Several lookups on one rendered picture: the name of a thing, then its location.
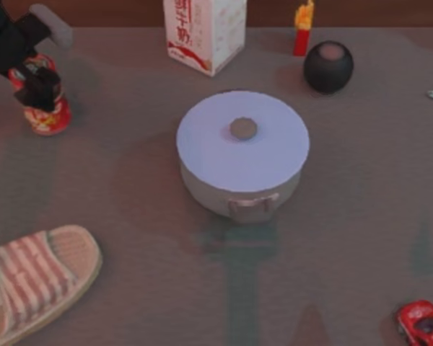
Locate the white pot with lid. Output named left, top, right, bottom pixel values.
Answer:
left=175, top=90, right=310, bottom=223

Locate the white red milk carton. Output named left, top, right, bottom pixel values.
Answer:
left=162, top=0, right=248, bottom=77

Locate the pink striped slipper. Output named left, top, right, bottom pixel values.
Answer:
left=0, top=225, right=104, bottom=346

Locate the red french fries box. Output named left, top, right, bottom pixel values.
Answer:
left=292, top=0, right=315, bottom=57

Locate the black round speaker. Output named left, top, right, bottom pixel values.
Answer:
left=302, top=40, right=355, bottom=95

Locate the red toy car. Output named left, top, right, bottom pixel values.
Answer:
left=395, top=299, right=433, bottom=346

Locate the grey wrist camera cylinder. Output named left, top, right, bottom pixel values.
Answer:
left=30, top=4, right=74, bottom=50

